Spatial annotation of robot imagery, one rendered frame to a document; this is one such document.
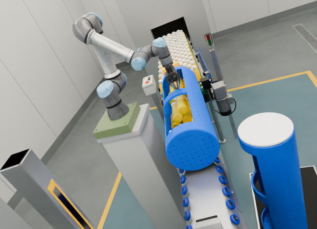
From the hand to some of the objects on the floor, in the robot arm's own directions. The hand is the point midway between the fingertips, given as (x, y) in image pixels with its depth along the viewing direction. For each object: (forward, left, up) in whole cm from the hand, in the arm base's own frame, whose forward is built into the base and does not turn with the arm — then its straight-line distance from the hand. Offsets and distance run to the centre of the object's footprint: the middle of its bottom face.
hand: (177, 88), depth 166 cm
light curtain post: (-26, -108, -122) cm, 165 cm away
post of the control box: (-37, +62, -123) cm, 143 cm away
